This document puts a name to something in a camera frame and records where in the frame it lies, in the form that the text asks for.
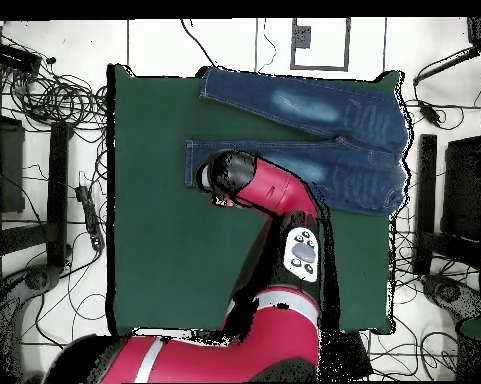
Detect black power adapter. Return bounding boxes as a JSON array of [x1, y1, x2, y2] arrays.
[[417, 99, 443, 128]]

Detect black stand beam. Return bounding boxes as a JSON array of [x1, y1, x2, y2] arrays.
[[413, 133, 439, 277], [45, 120, 71, 269]]

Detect long black power strip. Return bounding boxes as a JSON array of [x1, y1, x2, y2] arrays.
[[323, 330, 374, 380]]

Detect blue denim jeans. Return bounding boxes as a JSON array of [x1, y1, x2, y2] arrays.
[[183, 65, 411, 219]]

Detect dark green table cloth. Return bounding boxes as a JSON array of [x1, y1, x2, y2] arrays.
[[106, 63, 403, 340]]

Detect black electronics box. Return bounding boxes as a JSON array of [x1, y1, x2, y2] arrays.
[[0, 40, 43, 74]]

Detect dark flat panel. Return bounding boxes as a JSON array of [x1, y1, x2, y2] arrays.
[[439, 134, 481, 241], [0, 113, 26, 215]]

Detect small grey box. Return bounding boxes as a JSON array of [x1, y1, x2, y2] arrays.
[[292, 24, 312, 49]]

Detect tangled black cable coil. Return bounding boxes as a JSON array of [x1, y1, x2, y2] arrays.
[[7, 67, 109, 133]]

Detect grey rectangular frame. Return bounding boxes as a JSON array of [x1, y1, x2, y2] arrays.
[[289, 17, 351, 73]]

